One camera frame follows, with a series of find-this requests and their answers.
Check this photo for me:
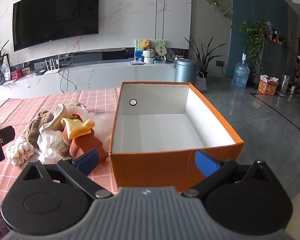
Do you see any orange cardboard box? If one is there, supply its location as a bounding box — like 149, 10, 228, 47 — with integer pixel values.
109, 81, 244, 193

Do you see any brown sponge cake toy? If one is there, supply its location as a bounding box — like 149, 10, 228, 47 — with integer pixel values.
62, 125, 109, 163

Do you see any white router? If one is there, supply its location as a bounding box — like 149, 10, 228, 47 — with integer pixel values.
41, 57, 60, 76

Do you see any pink checkered tablecloth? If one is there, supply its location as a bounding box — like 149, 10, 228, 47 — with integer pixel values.
0, 87, 123, 203

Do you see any leafy pothos plant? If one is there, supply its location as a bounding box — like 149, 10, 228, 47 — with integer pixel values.
231, 20, 269, 77

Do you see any cream knitted cloth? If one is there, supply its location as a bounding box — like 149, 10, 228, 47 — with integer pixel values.
5, 140, 36, 167

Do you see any white plastic bag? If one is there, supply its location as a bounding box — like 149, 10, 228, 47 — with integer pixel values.
37, 125, 71, 164

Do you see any woven basket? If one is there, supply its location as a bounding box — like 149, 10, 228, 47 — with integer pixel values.
195, 71, 208, 92

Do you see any white marble TV console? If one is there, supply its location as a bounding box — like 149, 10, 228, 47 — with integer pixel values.
0, 62, 188, 103

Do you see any blue water jug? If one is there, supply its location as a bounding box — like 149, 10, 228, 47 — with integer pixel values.
231, 53, 250, 89

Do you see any green landscape painting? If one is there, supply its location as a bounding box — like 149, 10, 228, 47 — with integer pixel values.
134, 39, 167, 62

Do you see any black photo frame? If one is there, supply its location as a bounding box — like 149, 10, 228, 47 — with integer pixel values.
0, 54, 11, 80

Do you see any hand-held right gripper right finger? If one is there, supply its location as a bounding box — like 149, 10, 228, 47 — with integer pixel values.
181, 149, 275, 198

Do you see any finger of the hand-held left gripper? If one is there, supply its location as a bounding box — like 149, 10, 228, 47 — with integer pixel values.
0, 126, 16, 144

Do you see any grey-blue cabinet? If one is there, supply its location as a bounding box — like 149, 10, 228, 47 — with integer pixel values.
255, 36, 289, 83

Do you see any round white hand fan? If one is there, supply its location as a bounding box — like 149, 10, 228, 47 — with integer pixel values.
155, 44, 167, 57

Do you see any grey metal trash can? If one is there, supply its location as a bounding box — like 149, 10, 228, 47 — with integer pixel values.
174, 58, 198, 83

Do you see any black television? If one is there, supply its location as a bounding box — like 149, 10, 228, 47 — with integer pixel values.
12, 0, 101, 52

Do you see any long-leaf potted plant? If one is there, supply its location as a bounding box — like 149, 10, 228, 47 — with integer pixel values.
185, 36, 220, 78

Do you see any black cable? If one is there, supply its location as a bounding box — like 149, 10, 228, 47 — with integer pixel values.
59, 66, 77, 93

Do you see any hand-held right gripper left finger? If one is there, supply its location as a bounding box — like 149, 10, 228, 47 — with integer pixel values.
21, 149, 113, 198

